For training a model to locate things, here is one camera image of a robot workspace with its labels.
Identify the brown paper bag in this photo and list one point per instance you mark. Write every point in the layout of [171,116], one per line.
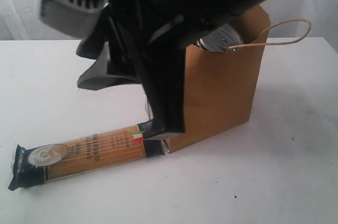
[220,86]

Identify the spaghetti pasta package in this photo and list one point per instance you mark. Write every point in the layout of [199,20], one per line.
[47,163]

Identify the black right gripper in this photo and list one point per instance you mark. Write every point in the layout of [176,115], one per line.
[127,45]

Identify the silver pull-tab tin can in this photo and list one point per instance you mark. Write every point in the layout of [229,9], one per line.
[220,39]

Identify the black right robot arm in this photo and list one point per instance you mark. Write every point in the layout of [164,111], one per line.
[219,12]

